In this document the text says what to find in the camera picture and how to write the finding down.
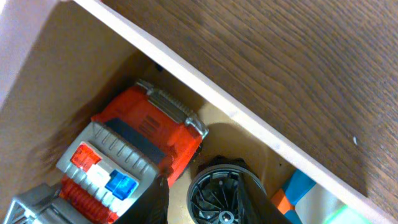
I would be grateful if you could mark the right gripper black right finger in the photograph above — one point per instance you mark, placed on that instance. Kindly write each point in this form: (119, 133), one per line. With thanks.
(253, 205)

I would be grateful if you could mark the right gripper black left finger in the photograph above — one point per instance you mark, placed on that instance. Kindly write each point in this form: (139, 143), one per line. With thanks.
(151, 207)

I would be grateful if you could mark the small black round cap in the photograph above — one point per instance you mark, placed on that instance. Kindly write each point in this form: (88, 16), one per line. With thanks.
(213, 194)

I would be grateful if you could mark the multicolour puzzle cube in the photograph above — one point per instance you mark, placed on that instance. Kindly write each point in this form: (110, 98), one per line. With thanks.
(302, 200)

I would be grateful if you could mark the red toy fire truck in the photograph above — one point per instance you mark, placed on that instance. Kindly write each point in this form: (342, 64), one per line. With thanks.
(142, 134)

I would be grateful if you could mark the white open cardboard box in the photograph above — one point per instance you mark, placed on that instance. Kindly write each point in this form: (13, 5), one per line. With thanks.
(309, 85)

